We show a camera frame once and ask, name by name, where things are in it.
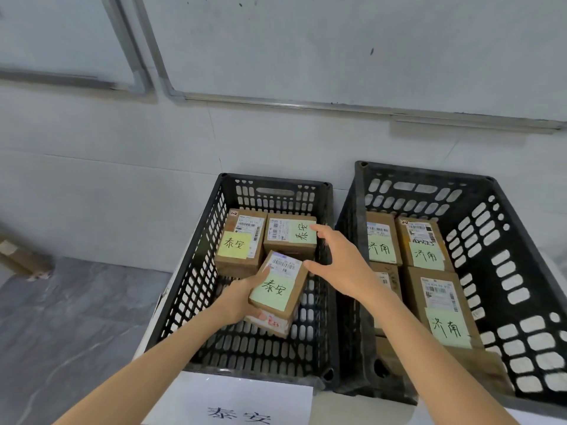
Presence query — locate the large cardboard box green note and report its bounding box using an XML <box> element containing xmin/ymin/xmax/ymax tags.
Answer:
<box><xmin>402</xmin><ymin>266</ymin><xmax>486</xmax><ymax>350</ymax></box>

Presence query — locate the white paper sign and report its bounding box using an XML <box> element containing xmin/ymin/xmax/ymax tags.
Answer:
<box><xmin>143</xmin><ymin>371</ymin><xmax>315</xmax><ymax>425</ymax></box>

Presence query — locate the person's right hand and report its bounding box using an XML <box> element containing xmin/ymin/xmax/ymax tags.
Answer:
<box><xmin>303</xmin><ymin>224</ymin><xmax>389</xmax><ymax>302</ymax></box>

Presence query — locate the person's left forearm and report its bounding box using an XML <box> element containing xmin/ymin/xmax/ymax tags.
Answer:
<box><xmin>52</xmin><ymin>304</ymin><xmax>242</xmax><ymax>425</ymax></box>

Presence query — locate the person's left hand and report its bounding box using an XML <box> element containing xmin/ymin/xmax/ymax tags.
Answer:
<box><xmin>212</xmin><ymin>266</ymin><xmax>272</xmax><ymax>326</ymax></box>

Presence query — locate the large whiteboard aluminium frame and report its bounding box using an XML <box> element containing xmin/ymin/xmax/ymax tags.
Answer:
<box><xmin>132</xmin><ymin>0</ymin><xmax>567</xmax><ymax>134</ymax></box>

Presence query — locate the person's right forearm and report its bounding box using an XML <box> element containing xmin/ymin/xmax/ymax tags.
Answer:
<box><xmin>369</xmin><ymin>287</ymin><xmax>520</xmax><ymax>425</ymax></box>

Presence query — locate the black plastic crate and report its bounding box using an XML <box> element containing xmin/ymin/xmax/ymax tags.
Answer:
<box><xmin>145</xmin><ymin>173</ymin><xmax>340</xmax><ymax>392</ymax></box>
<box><xmin>334</xmin><ymin>161</ymin><xmax>567</xmax><ymax>408</ymax></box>

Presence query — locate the small cardboard box green note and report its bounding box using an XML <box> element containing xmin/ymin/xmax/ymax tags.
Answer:
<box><xmin>366</xmin><ymin>211</ymin><xmax>403</xmax><ymax>266</ymax></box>
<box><xmin>214</xmin><ymin>209</ymin><xmax>268</xmax><ymax>278</ymax></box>
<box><xmin>244</xmin><ymin>250</ymin><xmax>310</xmax><ymax>339</ymax></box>
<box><xmin>263</xmin><ymin>212</ymin><xmax>318</xmax><ymax>261</ymax></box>
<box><xmin>395</xmin><ymin>217</ymin><xmax>455</xmax><ymax>273</ymax></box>
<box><xmin>369</xmin><ymin>262</ymin><xmax>404</xmax><ymax>302</ymax></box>

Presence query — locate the plain flat cardboard box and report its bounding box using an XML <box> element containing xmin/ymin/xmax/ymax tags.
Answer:
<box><xmin>375</xmin><ymin>335</ymin><xmax>515</xmax><ymax>395</ymax></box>

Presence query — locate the long cardboard box with tape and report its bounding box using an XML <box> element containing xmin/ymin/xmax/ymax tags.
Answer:
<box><xmin>0</xmin><ymin>233</ymin><xmax>55</xmax><ymax>282</ymax></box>

